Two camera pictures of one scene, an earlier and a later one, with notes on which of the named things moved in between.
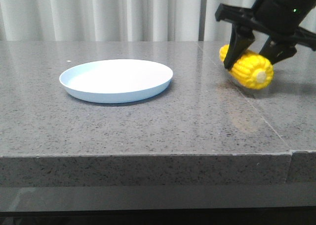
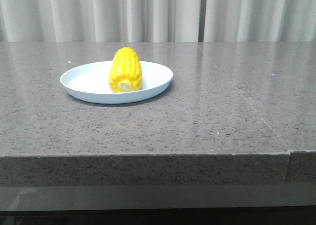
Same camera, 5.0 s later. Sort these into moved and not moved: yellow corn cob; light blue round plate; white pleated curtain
Moved: yellow corn cob
Not moved: white pleated curtain; light blue round plate
